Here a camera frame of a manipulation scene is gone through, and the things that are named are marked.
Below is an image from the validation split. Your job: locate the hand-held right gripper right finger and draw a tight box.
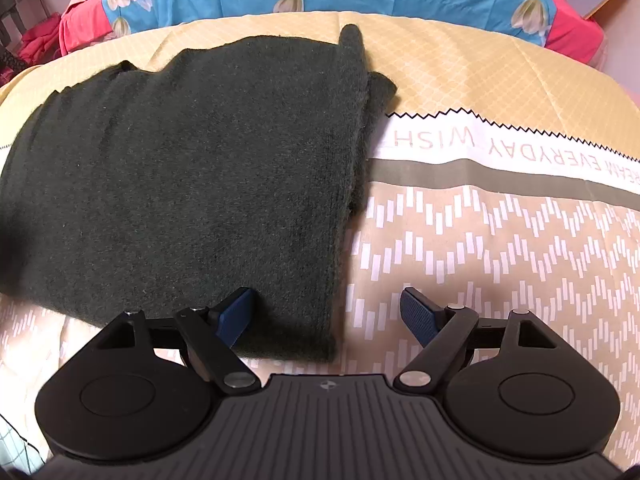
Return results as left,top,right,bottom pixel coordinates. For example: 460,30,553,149
394,287,556,395

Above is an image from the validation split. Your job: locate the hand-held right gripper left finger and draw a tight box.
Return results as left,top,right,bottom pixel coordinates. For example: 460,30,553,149
95,287,262,395

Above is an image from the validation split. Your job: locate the dark green knit sweater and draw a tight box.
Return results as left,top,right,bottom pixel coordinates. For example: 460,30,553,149
0,23,398,363

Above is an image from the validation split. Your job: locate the red clothes pile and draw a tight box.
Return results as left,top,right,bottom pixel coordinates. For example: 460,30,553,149
17,12,63,68

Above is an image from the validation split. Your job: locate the beige patterned quilt cover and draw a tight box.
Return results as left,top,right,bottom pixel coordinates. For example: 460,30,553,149
0,10,640,461

